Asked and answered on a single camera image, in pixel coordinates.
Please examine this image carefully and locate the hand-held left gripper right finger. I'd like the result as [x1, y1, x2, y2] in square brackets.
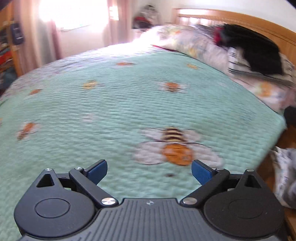
[180, 159, 265, 207]

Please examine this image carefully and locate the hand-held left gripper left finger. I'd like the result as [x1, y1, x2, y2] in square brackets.
[35, 159, 118, 207]

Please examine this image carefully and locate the green bee-print quilted bedspread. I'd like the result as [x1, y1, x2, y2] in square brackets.
[0, 44, 286, 232]

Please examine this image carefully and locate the patterned grey white cloth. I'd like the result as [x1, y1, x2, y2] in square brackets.
[270, 147, 296, 209]

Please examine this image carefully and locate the striped cloth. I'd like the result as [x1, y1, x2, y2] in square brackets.
[228, 50, 295, 87]

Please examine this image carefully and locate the floral duvet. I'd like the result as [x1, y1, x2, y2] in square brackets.
[132, 24, 296, 114]

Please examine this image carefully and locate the black garment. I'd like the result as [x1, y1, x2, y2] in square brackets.
[214, 23, 285, 76]

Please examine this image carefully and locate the wooden bookshelf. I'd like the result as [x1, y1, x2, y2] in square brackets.
[0, 2, 22, 91]

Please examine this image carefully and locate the pink curtain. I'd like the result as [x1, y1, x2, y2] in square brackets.
[103, 0, 133, 47]
[20, 0, 63, 75]

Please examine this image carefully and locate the bright window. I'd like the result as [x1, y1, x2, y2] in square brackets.
[38, 0, 110, 30]

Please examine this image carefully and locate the dark blue bag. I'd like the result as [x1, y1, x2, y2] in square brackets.
[10, 22, 25, 44]

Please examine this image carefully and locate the wooden headboard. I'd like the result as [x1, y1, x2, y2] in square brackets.
[173, 8, 296, 56]

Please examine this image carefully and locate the white plastic bag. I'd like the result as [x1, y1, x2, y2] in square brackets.
[133, 5, 160, 29]

